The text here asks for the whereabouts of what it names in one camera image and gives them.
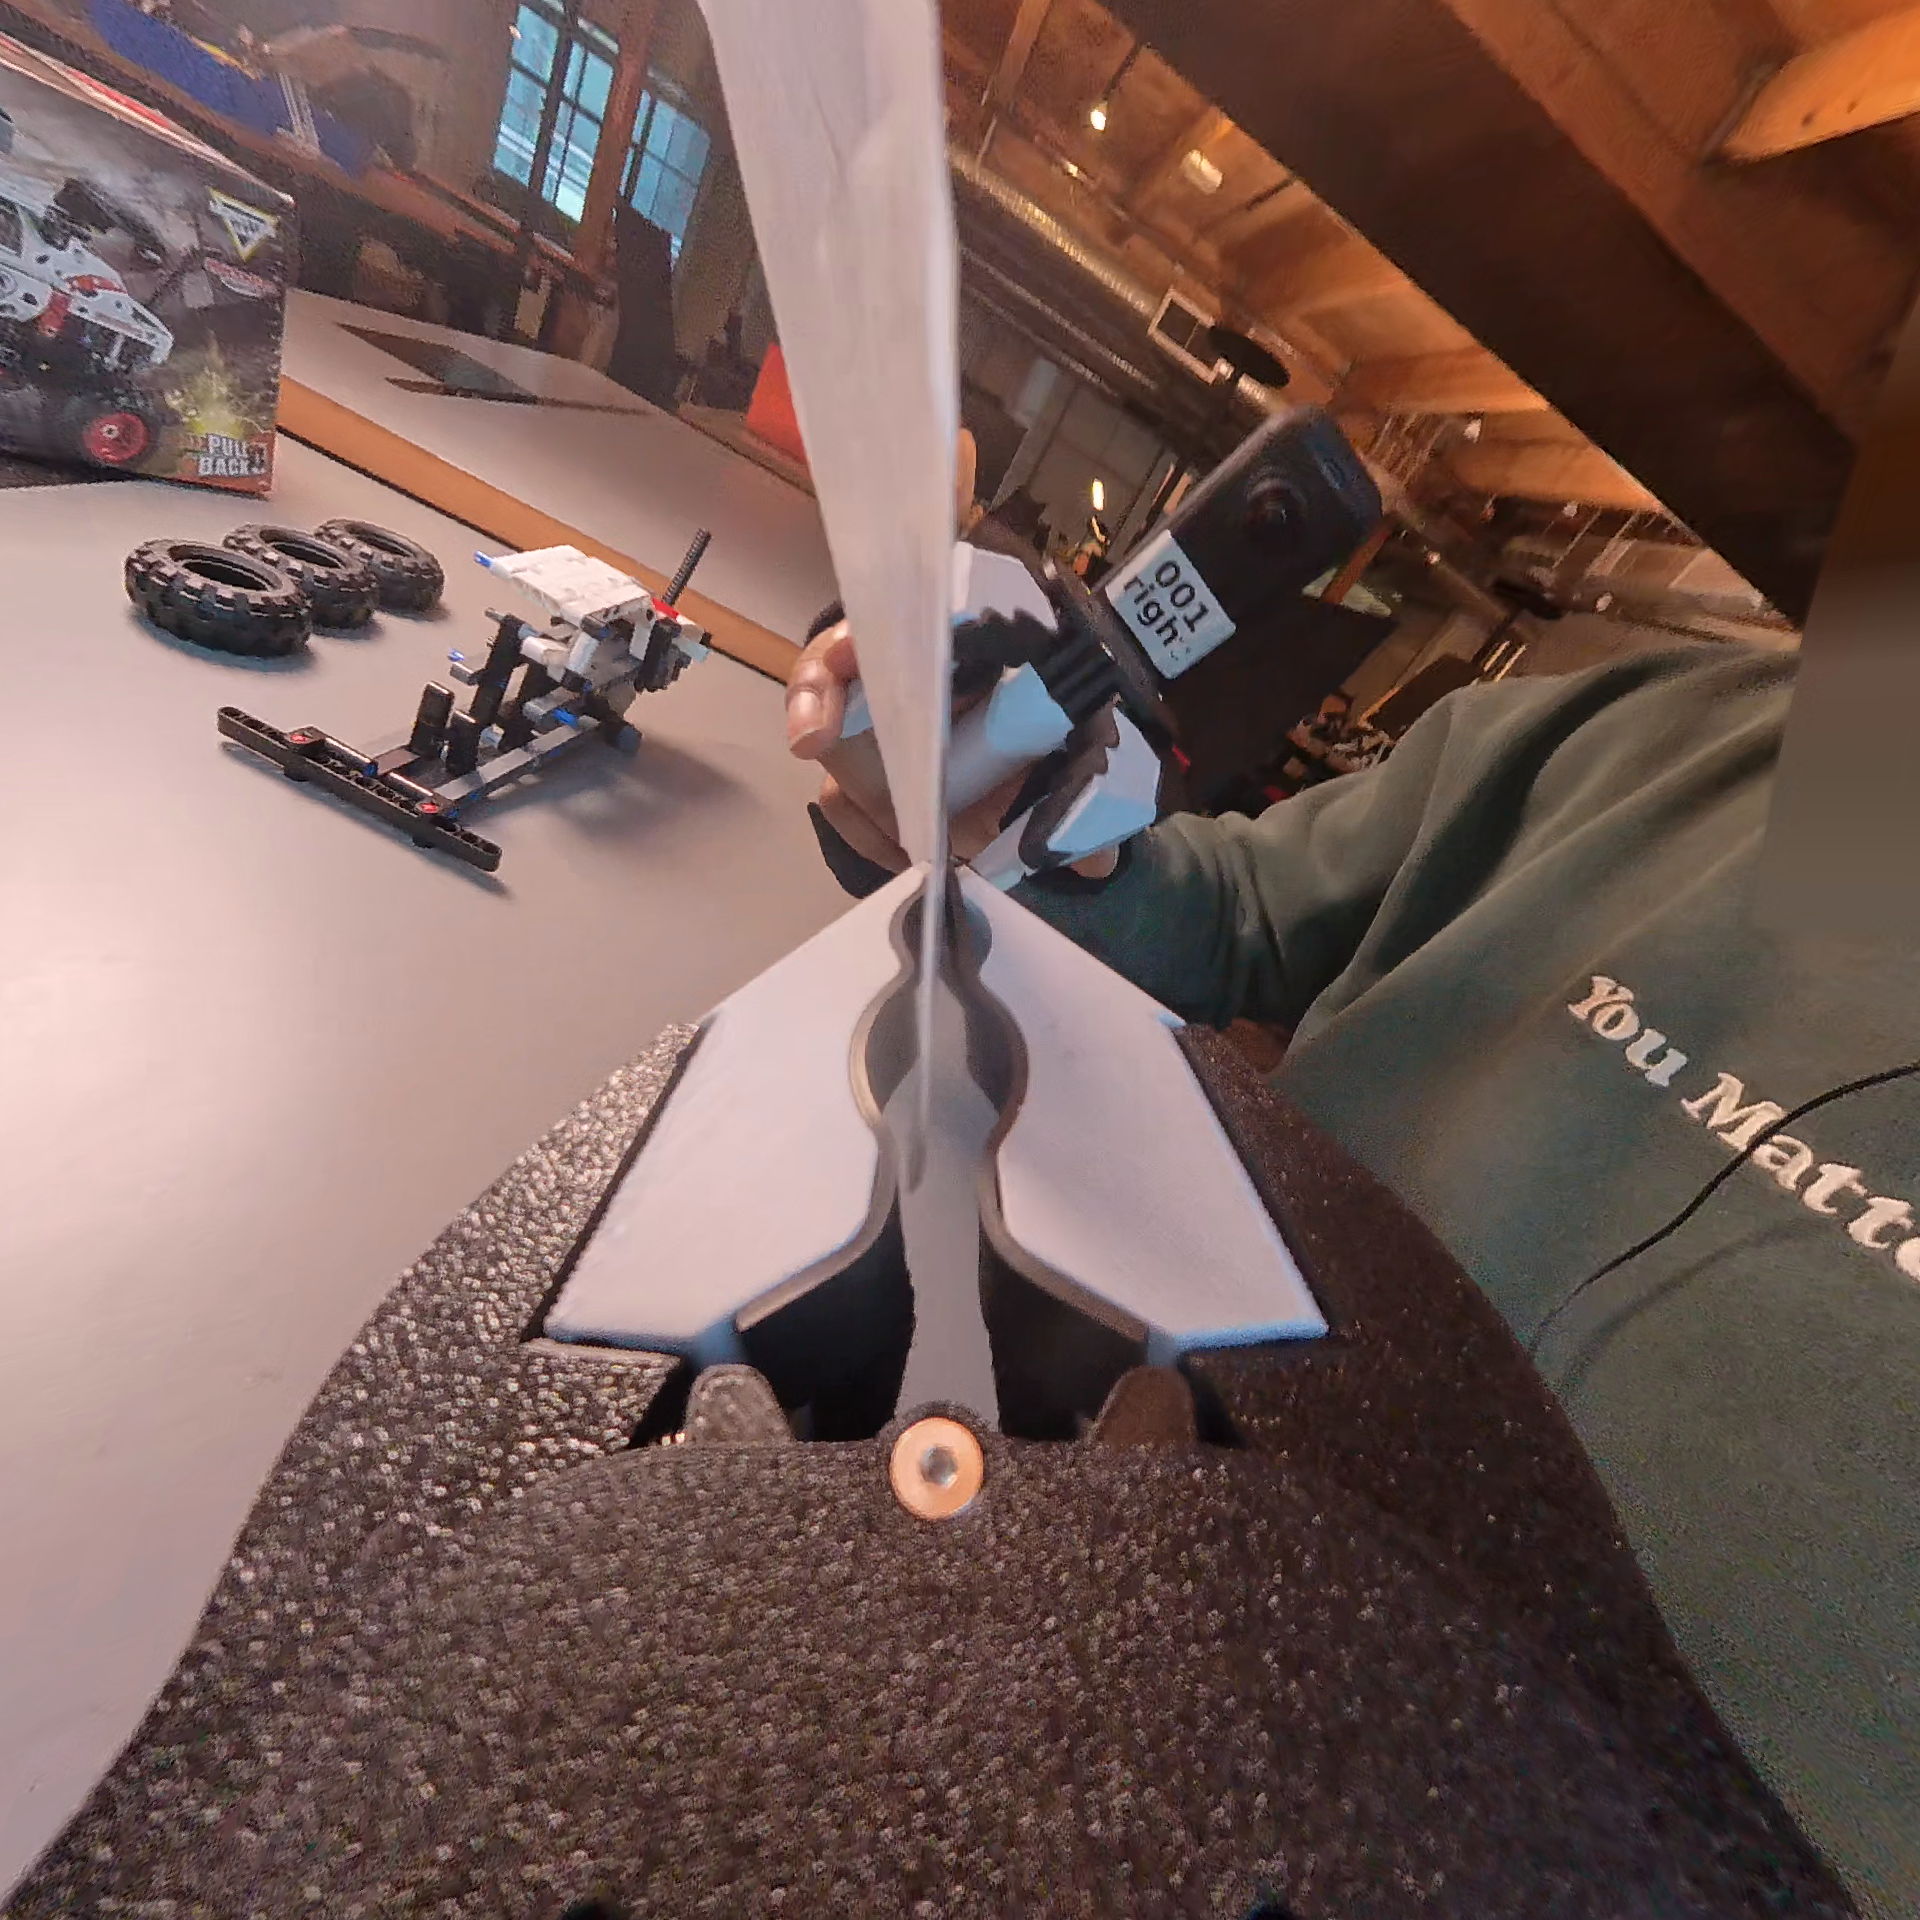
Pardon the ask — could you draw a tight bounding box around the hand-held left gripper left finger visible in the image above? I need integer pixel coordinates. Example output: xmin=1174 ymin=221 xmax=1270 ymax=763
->
xmin=539 ymin=873 xmax=926 ymax=1344

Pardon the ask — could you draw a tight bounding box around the person's green sweatshirt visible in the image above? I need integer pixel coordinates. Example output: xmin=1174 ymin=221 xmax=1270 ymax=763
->
xmin=1275 ymin=645 xmax=1920 ymax=1920

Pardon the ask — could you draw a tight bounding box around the toy truck chassis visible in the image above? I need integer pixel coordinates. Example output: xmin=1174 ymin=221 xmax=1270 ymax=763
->
xmin=216 ymin=527 xmax=718 ymax=877

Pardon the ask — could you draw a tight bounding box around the toy truck set box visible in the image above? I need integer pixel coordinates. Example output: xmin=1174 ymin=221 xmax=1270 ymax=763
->
xmin=0 ymin=36 xmax=300 ymax=498

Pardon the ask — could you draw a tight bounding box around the black toy tyre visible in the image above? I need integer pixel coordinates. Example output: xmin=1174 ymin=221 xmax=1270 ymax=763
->
xmin=223 ymin=522 xmax=386 ymax=630
xmin=316 ymin=518 xmax=450 ymax=616
xmin=125 ymin=538 xmax=316 ymax=660

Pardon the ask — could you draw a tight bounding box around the orange background crate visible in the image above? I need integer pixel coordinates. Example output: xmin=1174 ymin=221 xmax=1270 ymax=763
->
xmin=744 ymin=345 xmax=813 ymax=455

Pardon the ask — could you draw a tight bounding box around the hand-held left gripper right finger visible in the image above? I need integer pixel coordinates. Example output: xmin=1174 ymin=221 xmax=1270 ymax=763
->
xmin=956 ymin=873 xmax=1333 ymax=1344

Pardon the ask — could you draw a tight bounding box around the person's right forearm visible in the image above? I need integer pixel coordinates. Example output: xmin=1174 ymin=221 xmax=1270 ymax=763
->
xmin=1033 ymin=645 xmax=1803 ymax=1052

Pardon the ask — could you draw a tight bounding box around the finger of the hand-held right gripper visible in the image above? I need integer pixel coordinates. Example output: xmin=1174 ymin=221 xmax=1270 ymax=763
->
xmin=953 ymin=541 xmax=1060 ymax=633
xmin=946 ymin=660 xmax=1171 ymax=884

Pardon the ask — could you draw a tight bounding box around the paper instruction booklet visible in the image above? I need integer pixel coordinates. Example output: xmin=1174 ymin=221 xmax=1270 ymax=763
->
xmin=697 ymin=0 xmax=964 ymax=1187

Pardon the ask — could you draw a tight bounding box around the paned window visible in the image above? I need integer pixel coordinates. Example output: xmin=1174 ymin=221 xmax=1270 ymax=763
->
xmin=494 ymin=0 xmax=718 ymax=242

